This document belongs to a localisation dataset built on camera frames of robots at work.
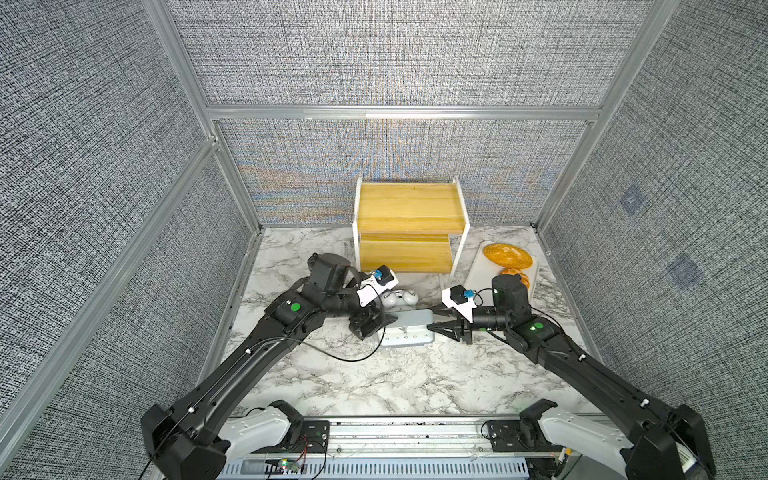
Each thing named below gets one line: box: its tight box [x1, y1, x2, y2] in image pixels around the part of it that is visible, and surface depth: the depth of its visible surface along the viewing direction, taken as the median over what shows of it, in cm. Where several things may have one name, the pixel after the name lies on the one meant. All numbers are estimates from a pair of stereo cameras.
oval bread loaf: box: [483, 243, 533, 269], surface depth 107 cm
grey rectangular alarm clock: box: [378, 309, 435, 347], surface depth 74 cm
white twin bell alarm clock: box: [381, 289, 419, 309], surface depth 87 cm
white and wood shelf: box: [352, 177, 470, 276], surface depth 83 cm
